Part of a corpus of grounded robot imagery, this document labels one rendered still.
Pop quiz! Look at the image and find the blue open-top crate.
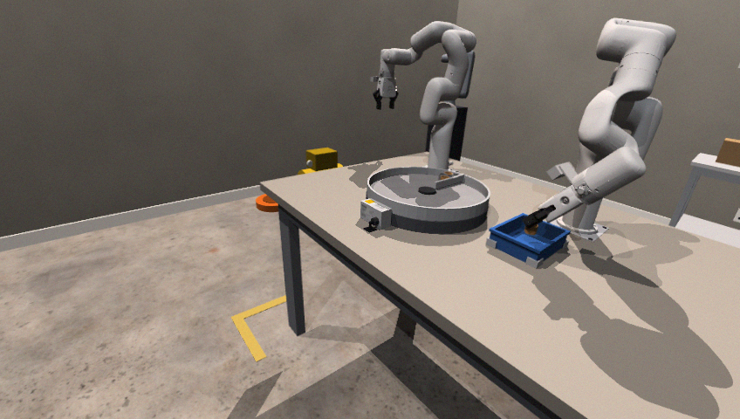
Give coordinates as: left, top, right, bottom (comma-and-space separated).
489, 213, 571, 262

